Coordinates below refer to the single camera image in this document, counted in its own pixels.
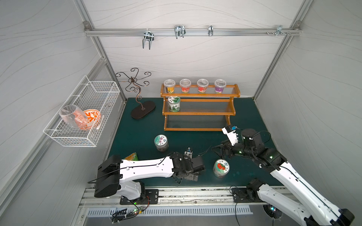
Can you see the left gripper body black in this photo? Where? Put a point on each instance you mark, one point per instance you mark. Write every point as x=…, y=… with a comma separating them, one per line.
x=184, y=175

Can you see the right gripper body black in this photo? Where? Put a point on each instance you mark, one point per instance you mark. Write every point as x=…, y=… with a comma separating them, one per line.
x=225, y=148

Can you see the jar with purple flower lid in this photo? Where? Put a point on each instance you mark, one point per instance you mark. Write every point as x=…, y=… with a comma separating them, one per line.
x=161, y=142

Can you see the jar with green tree lid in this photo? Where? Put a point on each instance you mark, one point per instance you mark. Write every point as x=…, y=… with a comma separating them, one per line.
x=174, y=103

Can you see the small clear red seed container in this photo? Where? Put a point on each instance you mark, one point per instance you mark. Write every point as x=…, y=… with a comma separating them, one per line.
x=185, y=85

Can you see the small clear yellow seed container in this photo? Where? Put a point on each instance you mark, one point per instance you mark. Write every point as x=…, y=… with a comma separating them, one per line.
x=170, y=86

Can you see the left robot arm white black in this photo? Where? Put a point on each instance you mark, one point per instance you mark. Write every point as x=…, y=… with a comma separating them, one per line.
x=120, y=176

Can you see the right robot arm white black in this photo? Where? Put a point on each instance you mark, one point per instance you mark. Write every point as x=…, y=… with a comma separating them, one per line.
x=310, y=209

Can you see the wooden two-tier shelf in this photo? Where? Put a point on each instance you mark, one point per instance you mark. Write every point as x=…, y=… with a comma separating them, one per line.
x=209, y=111

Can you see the jar with tomato lid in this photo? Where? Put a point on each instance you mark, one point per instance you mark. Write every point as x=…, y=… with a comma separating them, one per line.
x=221, y=168

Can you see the green snack bag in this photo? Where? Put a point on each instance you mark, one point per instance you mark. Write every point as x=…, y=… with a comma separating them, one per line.
x=132, y=157

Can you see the black metal jewelry stand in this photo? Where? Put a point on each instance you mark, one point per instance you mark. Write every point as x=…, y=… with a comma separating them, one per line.
x=144, y=108

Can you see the black round floor fan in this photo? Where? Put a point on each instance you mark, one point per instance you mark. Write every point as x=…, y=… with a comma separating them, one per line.
x=272, y=211

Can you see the orange patterned bowl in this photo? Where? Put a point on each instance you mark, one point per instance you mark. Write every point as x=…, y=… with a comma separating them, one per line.
x=94, y=119

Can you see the clear glass cup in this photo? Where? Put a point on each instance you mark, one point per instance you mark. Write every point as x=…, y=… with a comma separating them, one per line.
x=73, y=116

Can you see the small metal hook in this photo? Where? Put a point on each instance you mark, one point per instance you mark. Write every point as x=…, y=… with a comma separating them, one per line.
x=210, y=31

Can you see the metal double hook middle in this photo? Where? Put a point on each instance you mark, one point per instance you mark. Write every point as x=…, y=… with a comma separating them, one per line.
x=179, y=31

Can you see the metal double hook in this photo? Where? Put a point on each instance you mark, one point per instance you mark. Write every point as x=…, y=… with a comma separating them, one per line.
x=179, y=31
x=147, y=38

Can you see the metal double hook left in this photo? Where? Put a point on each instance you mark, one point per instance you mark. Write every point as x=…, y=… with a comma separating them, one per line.
x=147, y=38

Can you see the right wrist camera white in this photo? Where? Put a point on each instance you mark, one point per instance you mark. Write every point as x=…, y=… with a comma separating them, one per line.
x=230, y=132

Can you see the aluminium front rail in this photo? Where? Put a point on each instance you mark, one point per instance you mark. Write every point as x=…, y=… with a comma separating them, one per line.
x=170, y=196

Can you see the aluminium rail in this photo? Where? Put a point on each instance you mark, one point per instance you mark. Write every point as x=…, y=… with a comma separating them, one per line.
x=170, y=196
x=190, y=32

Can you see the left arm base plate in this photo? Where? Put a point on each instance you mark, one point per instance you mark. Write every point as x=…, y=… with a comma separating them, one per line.
x=147, y=197

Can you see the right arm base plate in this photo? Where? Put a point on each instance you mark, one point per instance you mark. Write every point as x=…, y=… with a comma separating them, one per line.
x=244, y=195

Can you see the white slotted cable duct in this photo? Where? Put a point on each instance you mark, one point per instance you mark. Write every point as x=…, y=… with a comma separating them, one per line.
x=158, y=211

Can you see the white wire basket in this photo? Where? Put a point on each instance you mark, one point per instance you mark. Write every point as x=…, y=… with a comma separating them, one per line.
x=100, y=95

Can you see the aluminium top rail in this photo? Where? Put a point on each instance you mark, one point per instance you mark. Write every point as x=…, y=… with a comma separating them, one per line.
x=190, y=32

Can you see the metal bracket hook right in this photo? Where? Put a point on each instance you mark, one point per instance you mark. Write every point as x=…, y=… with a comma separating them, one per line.
x=279, y=32

